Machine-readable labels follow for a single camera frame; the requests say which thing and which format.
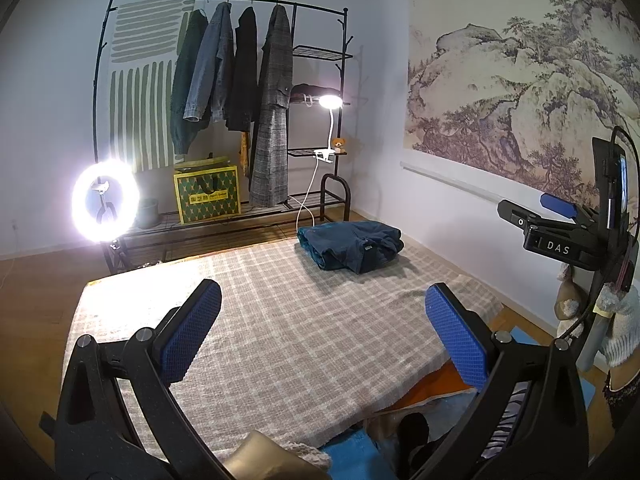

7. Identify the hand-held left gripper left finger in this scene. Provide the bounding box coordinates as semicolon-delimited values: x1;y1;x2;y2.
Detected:
40;277;224;480

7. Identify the ring light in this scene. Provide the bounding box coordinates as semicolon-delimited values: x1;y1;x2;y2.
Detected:
71;159;142;271

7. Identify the person's right hand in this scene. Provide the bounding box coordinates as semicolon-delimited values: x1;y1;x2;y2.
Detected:
555;262;640;368

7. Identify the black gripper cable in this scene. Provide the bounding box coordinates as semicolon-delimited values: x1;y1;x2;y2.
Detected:
555;125;640;343

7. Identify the beaded bracelet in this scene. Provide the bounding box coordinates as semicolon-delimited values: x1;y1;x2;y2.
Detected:
603;367;640;403

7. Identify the tan cushion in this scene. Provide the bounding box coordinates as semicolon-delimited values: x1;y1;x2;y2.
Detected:
222;430;287;480

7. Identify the black metal clothes rack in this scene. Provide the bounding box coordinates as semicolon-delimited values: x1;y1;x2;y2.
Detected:
92;0;354;275

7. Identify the white clip-on lamp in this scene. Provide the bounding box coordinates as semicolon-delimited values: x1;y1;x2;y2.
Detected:
296;94;345;233

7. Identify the green striped wall poster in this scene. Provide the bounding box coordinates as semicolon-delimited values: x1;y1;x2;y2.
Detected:
109;0;197;173

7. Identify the beige checked bed blanket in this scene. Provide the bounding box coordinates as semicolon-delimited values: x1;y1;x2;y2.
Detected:
62;237;506;456

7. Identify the black white striped cloth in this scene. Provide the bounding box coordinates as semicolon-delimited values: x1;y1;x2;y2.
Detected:
487;382;531;461

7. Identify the dark green jacket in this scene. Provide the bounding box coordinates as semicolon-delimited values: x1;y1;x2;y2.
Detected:
169;9;211;157

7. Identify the grey plaid coat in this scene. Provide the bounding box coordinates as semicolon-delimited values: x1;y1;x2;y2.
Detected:
248;4;295;209

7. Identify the orange mat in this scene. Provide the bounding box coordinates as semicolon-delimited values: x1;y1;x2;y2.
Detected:
380;360;482;413

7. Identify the yellow green gift box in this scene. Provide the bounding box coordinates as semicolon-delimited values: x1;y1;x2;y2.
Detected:
173;157;242;225

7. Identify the blue denim jacket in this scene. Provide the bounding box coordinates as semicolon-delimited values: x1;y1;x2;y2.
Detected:
184;1;236;123

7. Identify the person's black socked foot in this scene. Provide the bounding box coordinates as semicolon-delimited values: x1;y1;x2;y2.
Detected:
397;412;432;479

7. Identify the blue foam mat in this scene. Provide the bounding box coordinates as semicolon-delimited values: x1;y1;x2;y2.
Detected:
320;325;598;480

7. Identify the teal plaid fleece garment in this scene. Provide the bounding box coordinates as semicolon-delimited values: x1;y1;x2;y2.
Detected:
296;220;405;275

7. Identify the landscape wall mural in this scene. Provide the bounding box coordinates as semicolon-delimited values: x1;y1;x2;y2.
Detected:
400;0;640;211

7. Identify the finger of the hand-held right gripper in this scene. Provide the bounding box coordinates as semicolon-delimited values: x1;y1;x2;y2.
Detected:
540;192;601;225
497;199;587;235

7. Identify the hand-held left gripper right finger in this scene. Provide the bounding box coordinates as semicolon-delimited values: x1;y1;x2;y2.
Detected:
400;282;592;480

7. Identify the black coat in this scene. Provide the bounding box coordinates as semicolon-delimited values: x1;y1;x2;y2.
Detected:
224;6;261;133

